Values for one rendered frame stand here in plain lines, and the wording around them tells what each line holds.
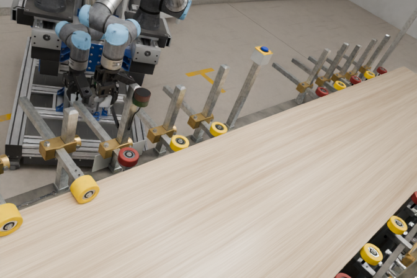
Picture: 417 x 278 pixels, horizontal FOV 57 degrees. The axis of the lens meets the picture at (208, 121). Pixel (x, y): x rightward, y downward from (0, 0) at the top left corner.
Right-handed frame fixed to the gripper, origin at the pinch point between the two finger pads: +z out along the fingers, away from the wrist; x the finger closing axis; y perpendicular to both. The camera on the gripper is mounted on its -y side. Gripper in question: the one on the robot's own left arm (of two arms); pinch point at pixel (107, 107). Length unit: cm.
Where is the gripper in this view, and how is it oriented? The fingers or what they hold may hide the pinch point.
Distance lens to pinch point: 157.9
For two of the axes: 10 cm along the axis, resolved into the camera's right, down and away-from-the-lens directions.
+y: -7.0, 2.3, -6.8
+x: 6.4, 6.2, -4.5
